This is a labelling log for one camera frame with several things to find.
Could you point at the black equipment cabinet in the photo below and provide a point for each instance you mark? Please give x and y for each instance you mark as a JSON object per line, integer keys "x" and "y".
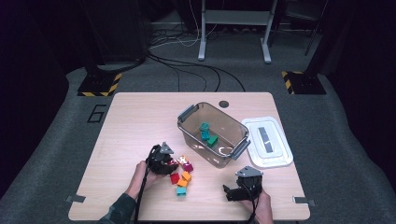
{"x": 118, "y": 31}

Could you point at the red toy block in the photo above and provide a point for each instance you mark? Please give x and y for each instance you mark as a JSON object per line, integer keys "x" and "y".
{"x": 172, "y": 161}
{"x": 174, "y": 178}

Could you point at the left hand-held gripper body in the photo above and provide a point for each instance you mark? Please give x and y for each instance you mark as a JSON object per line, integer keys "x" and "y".
{"x": 158, "y": 163}

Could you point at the dark curtain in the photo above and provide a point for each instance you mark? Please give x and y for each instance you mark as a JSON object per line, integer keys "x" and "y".
{"x": 364, "y": 77}
{"x": 28, "y": 93}

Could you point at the green toy block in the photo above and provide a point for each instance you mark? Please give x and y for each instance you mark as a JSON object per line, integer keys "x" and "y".
{"x": 212, "y": 141}

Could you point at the black yellow striped stand base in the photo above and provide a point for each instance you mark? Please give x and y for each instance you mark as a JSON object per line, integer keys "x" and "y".
{"x": 305, "y": 83}
{"x": 98, "y": 84}

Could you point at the magenta toy block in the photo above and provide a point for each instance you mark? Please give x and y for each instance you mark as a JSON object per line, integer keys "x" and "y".
{"x": 187, "y": 167}

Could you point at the teal toy block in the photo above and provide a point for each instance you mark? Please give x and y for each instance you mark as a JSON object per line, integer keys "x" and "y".
{"x": 181, "y": 191}
{"x": 205, "y": 135}

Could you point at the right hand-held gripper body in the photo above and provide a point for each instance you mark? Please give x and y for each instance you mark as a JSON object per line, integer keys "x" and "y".
{"x": 250, "y": 185}

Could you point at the grey tape strip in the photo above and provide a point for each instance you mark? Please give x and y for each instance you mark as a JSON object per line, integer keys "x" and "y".
{"x": 302, "y": 200}
{"x": 75, "y": 198}

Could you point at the transparent brown plastic storage box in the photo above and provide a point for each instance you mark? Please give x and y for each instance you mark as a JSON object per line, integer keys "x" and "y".
{"x": 230, "y": 127}

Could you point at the round dark table grommet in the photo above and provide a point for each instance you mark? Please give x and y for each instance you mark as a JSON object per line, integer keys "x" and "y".
{"x": 223, "y": 104}

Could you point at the light blue toy block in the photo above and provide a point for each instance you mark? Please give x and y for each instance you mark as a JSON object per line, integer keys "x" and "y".
{"x": 204, "y": 126}

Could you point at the person's right hand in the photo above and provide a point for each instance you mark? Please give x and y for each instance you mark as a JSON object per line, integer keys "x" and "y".
{"x": 261, "y": 208}

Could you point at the person's left hand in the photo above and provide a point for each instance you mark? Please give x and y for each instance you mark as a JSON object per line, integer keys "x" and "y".
{"x": 140, "y": 180}

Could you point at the white metal desk frame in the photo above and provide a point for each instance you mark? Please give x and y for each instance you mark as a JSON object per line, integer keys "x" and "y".
{"x": 236, "y": 17}

